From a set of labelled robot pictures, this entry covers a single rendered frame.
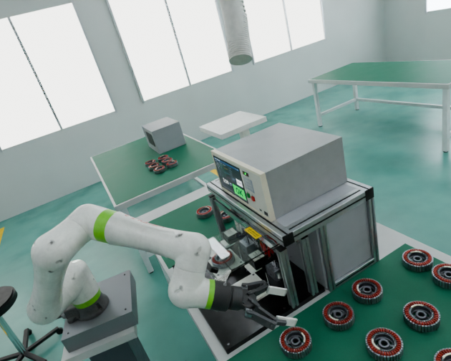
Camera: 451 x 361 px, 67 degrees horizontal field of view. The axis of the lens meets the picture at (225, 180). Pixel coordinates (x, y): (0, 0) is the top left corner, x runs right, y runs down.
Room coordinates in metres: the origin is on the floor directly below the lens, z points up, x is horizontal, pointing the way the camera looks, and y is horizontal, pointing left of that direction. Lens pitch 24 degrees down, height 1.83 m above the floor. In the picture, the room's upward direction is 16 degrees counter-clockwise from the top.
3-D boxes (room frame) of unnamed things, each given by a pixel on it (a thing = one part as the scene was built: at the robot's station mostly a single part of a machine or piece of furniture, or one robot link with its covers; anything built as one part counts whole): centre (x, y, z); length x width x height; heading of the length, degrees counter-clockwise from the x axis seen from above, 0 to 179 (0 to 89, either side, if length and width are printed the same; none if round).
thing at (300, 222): (1.39, -0.22, 1.09); 0.68 x 0.44 x 0.05; 21
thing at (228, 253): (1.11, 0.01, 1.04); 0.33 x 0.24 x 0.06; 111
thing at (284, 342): (0.85, -0.08, 0.77); 0.11 x 0.11 x 0.04
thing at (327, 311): (0.91, -0.26, 0.77); 0.11 x 0.11 x 0.04
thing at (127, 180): (3.57, 0.72, 0.37); 1.85 x 1.10 x 0.75; 21
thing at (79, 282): (1.26, 0.75, 0.98); 0.16 x 0.13 x 0.19; 149
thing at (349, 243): (1.11, -0.41, 0.91); 0.28 x 0.03 x 0.32; 111
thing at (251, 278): (1.16, 0.03, 0.78); 0.15 x 0.15 x 0.01; 21
